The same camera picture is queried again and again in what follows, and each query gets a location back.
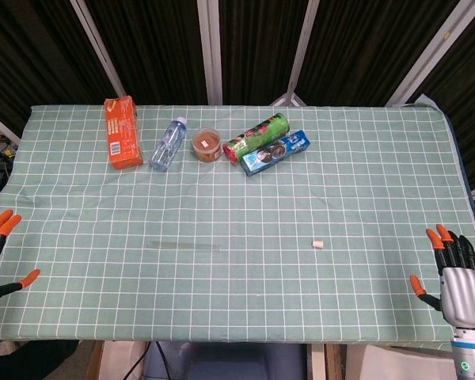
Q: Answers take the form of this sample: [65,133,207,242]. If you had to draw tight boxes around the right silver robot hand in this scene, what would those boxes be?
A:
[409,224,475,329]

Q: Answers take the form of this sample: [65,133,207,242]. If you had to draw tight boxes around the clear glass test tube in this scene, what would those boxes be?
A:
[147,241,222,251]

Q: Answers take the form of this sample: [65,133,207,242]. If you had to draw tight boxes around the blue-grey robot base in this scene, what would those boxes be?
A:
[142,340,308,380]

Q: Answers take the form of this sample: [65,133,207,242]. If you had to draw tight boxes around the wooden table leg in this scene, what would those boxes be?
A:
[324,343,344,380]
[87,340,106,380]

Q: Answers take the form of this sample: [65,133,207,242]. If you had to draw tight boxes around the orange carton box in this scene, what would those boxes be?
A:
[104,96,144,170]

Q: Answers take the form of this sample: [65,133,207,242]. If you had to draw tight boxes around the black pleated screen panel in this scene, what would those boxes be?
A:
[0,0,116,135]
[413,0,475,191]
[296,0,460,106]
[85,0,209,105]
[217,0,308,105]

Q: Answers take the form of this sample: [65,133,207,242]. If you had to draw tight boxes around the clear plastic water bottle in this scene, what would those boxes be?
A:
[148,116,188,172]

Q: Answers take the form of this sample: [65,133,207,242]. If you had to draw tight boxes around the green checked tablecloth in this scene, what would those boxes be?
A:
[0,103,475,344]

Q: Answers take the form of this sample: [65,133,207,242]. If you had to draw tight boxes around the blue cookie pack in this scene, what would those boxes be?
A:
[241,130,311,177]

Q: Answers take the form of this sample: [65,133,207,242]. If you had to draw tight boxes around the round jar with brown contents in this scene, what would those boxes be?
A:
[192,127,223,162]

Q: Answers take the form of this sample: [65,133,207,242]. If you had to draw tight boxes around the green chip can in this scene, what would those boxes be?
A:
[222,112,292,164]

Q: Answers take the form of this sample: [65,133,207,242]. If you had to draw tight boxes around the yellow-tipped cable bundle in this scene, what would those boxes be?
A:
[0,134,17,160]

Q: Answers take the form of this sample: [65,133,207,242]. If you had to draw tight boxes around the white screen frame post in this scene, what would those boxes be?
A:
[196,0,224,105]
[386,0,475,106]
[70,0,127,98]
[271,0,321,107]

